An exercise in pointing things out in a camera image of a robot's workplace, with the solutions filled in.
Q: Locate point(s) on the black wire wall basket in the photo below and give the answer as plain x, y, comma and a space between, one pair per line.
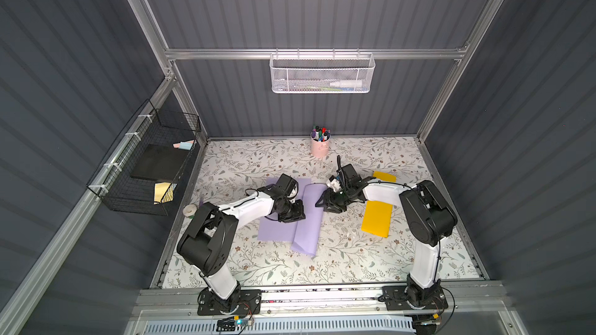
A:
112, 183

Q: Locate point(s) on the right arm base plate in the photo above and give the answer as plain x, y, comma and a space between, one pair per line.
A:
411, 297

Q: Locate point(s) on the pastel note pad in basket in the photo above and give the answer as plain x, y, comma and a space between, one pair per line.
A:
185, 145

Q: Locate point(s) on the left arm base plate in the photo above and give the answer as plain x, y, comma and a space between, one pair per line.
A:
242, 302

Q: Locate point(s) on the white vented panel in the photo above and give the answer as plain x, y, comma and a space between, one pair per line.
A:
384, 324

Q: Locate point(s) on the black box in basket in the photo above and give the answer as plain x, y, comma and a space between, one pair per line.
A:
159, 164

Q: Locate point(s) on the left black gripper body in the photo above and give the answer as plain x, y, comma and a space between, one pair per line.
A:
292, 212

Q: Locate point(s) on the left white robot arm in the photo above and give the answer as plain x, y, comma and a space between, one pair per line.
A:
207, 241

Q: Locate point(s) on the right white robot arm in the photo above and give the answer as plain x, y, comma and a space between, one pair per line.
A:
430, 217

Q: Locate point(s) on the pink pen cup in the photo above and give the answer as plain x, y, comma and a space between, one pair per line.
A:
319, 145

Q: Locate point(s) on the white bottle in basket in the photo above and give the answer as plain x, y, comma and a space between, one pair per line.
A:
347, 84

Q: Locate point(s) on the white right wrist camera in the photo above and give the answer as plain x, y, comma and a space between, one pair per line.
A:
334, 184

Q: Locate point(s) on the white wire mesh basket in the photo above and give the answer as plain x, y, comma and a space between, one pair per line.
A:
312, 72

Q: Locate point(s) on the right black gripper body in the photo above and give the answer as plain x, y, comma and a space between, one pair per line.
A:
334, 198

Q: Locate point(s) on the yellow sticky note pad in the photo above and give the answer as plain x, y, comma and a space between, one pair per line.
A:
164, 192

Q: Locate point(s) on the yellow rectangular paper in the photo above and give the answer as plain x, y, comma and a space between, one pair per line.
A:
378, 218

